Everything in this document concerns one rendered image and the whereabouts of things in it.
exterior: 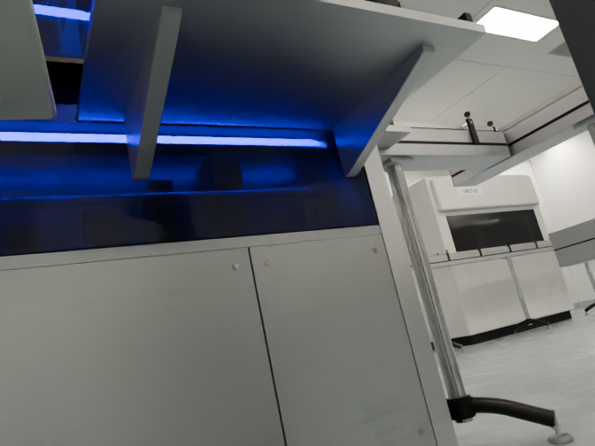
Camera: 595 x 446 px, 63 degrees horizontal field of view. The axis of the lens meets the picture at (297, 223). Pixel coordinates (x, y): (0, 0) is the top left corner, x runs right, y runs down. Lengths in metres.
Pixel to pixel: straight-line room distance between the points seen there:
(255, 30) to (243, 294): 0.49
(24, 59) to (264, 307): 0.60
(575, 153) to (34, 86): 9.68
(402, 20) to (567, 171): 9.30
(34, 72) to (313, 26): 0.43
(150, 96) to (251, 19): 0.20
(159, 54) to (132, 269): 0.38
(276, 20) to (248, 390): 0.66
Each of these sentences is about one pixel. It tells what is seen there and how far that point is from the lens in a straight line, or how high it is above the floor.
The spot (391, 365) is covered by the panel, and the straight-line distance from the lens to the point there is 1.14.
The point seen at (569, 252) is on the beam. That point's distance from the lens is 1.82.
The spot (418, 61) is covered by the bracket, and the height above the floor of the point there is 0.84.
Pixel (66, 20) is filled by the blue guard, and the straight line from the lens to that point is 1.17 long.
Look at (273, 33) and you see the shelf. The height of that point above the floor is 0.86.
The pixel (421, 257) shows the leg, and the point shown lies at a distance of 1.47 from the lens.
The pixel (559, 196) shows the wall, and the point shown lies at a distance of 10.23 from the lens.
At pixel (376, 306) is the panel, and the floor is 0.41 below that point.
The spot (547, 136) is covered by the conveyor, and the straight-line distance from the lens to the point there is 1.82.
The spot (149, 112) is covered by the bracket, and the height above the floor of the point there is 0.78.
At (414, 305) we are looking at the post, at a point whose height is 0.40.
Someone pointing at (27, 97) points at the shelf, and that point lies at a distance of 0.81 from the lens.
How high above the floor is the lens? 0.36
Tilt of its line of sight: 14 degrees up
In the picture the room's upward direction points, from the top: 12 degrees counter-clockwise
